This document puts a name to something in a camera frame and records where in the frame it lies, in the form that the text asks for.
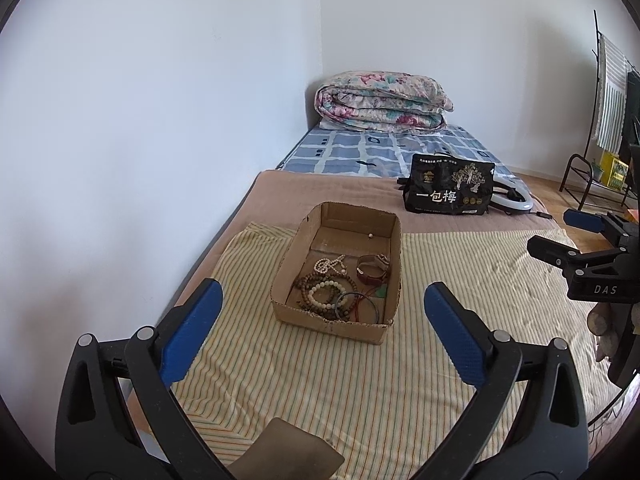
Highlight blue checked bed sheet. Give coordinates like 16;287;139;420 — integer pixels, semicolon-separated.
278;126;514;179

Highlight brown bed blanket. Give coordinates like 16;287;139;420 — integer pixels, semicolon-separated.
169;170;561;307

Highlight brown wooden bead necklace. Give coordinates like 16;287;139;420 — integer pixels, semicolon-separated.
293;272;359;320

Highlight brown leather strap watch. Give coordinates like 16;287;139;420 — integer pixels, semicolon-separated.
356;254;390;285

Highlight white ring light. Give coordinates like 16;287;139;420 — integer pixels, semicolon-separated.
490;174;534;214

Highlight black clothes rack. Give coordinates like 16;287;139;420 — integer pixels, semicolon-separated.
560;30;639;209

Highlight black snack bag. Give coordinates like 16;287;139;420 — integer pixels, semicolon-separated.
397;154;495;216

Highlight yellow striped blanket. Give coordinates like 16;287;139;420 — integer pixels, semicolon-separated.
172;223;616;479

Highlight dark hanging clothes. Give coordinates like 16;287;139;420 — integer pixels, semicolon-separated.
618;70;640;164

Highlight cream bead bracelet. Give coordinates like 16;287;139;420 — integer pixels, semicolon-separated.
307;279;346;312

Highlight open cardboard box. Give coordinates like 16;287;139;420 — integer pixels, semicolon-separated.
270;202;401;344

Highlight pearl bead necklace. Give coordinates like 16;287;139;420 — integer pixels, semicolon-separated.
313;253;350;276

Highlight black bangle ring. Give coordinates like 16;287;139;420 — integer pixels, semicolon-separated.
335;289;380;325

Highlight folded floral quilt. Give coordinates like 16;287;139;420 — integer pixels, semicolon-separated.
314;70;454;133

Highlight striped hanging towel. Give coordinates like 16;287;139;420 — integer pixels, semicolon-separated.
593;32;630;153

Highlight yellow box on rack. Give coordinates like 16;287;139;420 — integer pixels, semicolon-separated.
600;151;629;191

